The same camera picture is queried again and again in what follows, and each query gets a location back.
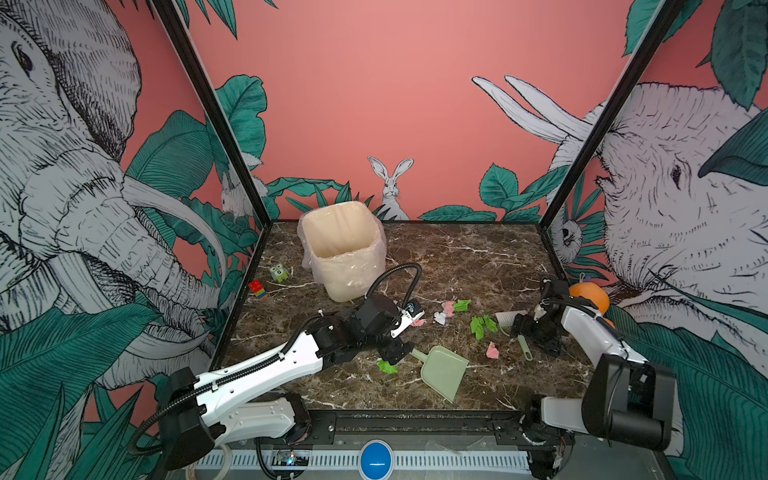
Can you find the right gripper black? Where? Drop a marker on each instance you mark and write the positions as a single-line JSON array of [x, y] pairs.
[[523, 324]]

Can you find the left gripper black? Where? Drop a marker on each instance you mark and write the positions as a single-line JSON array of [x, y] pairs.
[[398, 352]]

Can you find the light green hand brush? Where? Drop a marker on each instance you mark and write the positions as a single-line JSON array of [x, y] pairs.
[[510, 324]]

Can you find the light green dustpan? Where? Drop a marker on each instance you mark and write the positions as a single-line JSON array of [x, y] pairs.
[[442, 370]]

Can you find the beige trash bin with liner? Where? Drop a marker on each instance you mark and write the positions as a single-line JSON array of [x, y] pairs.
[[344, 248]]

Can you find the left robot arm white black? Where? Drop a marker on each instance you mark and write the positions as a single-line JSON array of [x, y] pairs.
[[202, 412]]

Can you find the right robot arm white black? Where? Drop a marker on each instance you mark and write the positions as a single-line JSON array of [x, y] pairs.
[[628, 399]]

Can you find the green paper scrap lower left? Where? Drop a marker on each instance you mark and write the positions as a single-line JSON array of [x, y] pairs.
[[387, 368]]

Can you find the green paper scrap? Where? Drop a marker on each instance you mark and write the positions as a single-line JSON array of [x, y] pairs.
[[387, 368], [477, 326], [461, 305], [490, 324]]

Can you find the pink paper scrap lower right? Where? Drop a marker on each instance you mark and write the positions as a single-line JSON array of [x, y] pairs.
[[492, 351]]

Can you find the green paper scrap right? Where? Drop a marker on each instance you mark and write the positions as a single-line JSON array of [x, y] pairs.
[[490, 324]]

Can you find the green paper scrap centre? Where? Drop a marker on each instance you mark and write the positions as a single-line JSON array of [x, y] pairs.
[[477, 326]]

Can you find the green paper scrap upper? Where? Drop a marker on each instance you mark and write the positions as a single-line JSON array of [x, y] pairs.
[[461, 305]]

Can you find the small green frog toy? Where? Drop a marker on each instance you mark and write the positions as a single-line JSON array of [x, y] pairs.
[[279, 273]]

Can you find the red blue toy block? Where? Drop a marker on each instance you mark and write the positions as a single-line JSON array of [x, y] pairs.
[[257, 289]]

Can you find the coiled clear tube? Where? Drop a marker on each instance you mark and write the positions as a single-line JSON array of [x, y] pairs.
[[222, 459]]

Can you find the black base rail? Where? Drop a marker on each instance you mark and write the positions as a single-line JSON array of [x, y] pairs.
[[326, 427]]

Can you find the white slotted cable duct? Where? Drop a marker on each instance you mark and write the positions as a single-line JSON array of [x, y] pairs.
[[512, 462]]

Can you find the right black frame post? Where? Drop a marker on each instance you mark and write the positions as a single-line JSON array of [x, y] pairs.
[[653, 36]]

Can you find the black frame post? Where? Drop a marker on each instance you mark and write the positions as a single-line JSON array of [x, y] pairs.
[[171, 19], [653, 36]]

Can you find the left black frame post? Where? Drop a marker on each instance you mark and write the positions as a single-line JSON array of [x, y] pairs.
[[171, 19]]

